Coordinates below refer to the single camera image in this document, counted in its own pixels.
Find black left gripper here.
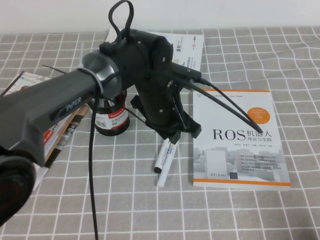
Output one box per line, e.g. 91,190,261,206
129,74,203,145

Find black mesh pen holder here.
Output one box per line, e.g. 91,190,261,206
94,89,131,137

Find white paint marker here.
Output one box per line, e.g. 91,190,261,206
156,147,179,189

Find white and orange ROS book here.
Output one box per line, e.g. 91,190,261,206
192,88,292,192

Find white HEEC conference book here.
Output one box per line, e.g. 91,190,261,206
104,27,205,87

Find grey checked tablecloth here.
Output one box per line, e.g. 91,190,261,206
0,24,320,240

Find thin tan-covered book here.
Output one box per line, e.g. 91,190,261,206
72,104,91,121

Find magazine with dark photos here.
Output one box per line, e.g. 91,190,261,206
49,106,91,167

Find white booklet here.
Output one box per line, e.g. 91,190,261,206
31,165,50,192

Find red and white map book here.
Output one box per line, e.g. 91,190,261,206
0,71,59,153

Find thin black cable tie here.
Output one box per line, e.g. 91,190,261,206
41,64,67,75
127,109,146,124

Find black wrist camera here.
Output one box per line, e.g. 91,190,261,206
171,61,209,85

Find black camera USB cable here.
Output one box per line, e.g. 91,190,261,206
188,77,264,135

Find thin black cable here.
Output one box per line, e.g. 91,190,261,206
87,74,100,240

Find thick black arm cable loop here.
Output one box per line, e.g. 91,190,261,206
108,0,136,43

